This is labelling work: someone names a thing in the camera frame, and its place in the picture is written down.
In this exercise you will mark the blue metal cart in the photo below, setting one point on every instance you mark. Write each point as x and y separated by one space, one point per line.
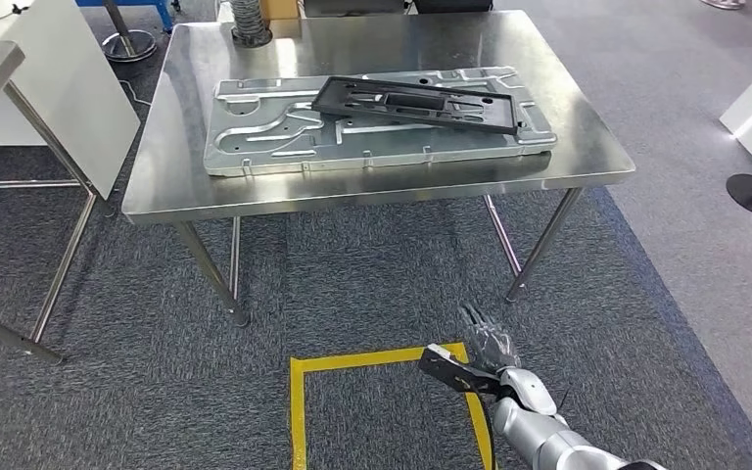
155 10

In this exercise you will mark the silver stamped metal plate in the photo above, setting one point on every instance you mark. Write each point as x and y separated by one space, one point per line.
376 143

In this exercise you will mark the stainless steel workbench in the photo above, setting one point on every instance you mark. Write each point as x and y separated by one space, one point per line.
168 188

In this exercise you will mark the black plastic panel part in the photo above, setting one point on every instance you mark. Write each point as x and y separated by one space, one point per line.
415 104

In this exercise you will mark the brown cardboard box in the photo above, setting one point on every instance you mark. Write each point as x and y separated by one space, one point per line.
282 13

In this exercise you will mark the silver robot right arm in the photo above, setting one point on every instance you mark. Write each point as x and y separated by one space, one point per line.
545 428

